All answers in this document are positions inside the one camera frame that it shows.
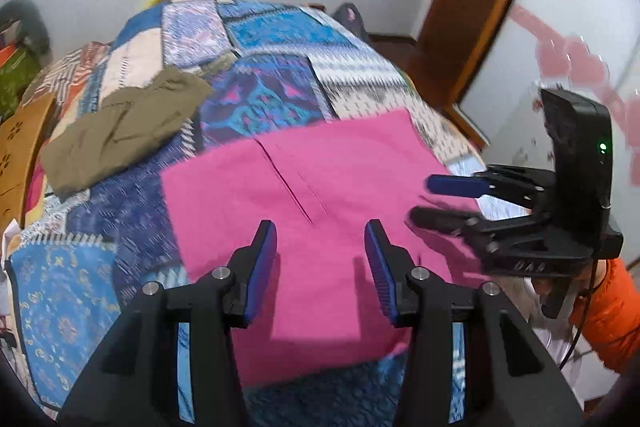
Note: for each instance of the patchwork bedspread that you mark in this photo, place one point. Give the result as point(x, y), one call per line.
point(210, 117)

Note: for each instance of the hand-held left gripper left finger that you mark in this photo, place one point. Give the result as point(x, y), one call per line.
point(264, 252)

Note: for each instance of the grey fluffy item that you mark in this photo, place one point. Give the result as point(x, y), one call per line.
point(25, 19)

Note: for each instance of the dark bag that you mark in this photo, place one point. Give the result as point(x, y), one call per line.
point(350, 19)

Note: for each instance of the person's orange sleeved forearm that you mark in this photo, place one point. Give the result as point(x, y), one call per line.
point(612, 317)

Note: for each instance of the pink pants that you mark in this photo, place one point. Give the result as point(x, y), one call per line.
point(320, 207)

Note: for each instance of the wooden door frame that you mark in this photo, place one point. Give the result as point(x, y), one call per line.
point(475, 17)

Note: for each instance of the olive green garment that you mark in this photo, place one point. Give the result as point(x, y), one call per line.
point(120, 127)

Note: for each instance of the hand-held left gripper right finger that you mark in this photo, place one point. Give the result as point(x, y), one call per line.
point(376, 257)

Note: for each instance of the wooden headboard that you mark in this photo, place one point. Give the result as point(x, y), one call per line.
point(17, 157)

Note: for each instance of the green patterned cloth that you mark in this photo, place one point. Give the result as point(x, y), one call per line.
point(12, 82)

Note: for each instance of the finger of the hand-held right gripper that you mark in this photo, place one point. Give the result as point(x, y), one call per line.
point(440, 218)
point(457, 185)

